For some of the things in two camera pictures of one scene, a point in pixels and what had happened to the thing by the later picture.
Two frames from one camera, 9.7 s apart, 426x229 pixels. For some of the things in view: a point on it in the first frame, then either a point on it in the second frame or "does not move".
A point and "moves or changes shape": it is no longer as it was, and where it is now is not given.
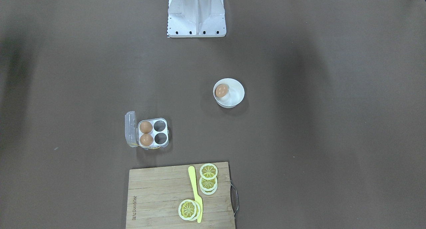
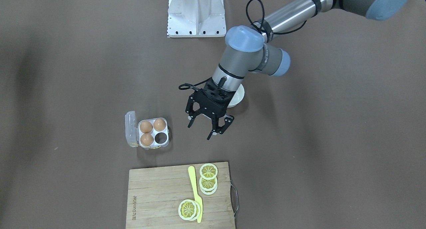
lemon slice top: [208, 171] does not move
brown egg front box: [146, 139] does not move
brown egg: [221, 90] moves or changes shape
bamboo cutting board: [154, 194] does not move
